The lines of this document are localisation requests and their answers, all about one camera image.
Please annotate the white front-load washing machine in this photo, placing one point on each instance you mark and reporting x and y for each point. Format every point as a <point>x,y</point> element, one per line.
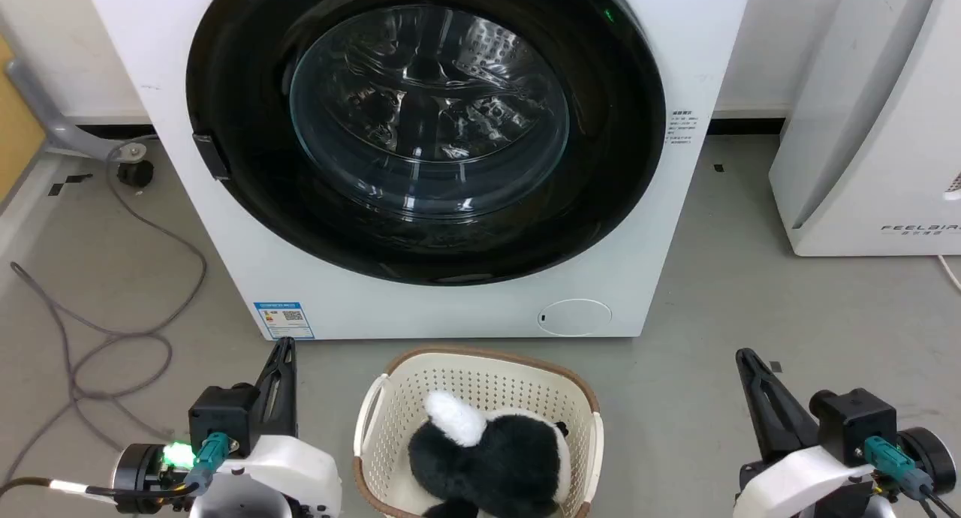
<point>420,311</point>

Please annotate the black white plush panda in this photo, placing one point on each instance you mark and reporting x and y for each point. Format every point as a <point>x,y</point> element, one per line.
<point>495,458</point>

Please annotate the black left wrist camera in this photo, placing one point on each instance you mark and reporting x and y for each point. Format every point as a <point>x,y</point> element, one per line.
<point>221,417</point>

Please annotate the black round washer door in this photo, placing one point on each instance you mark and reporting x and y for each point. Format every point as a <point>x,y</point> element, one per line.
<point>248,90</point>

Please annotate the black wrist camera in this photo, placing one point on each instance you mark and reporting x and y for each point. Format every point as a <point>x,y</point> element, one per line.
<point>221,417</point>
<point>852,424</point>

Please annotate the small text warning sticker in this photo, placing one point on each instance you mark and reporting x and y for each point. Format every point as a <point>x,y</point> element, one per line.
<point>682,127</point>

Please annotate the black floor tape mark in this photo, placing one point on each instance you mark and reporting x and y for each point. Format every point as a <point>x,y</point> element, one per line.
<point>66,184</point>

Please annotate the grey metal furniture leg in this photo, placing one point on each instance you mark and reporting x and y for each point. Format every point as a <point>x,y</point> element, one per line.
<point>52,120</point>

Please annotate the blue energy label sticker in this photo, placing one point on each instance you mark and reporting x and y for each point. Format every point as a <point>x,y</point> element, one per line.
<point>284,320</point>

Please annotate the white air purifier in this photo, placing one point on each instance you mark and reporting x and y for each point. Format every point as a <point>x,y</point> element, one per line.
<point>871,165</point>

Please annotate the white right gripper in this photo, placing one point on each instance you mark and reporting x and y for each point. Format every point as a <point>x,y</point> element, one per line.
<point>803,477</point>

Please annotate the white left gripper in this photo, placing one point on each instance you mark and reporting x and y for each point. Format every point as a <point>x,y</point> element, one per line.
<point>289,469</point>

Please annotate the wooden furniture panel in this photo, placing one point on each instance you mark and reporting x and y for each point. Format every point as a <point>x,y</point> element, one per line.
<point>15,124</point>

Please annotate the black caster wheel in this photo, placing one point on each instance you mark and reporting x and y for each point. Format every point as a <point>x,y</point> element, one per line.
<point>136,173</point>

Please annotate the round white filter cover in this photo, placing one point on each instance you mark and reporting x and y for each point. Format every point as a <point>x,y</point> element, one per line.
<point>575,317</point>

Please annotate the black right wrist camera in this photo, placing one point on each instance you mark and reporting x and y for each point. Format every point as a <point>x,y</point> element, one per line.
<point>852,424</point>

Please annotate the cream plastic laundry basket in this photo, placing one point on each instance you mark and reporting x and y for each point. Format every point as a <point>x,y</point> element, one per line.
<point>390,413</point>

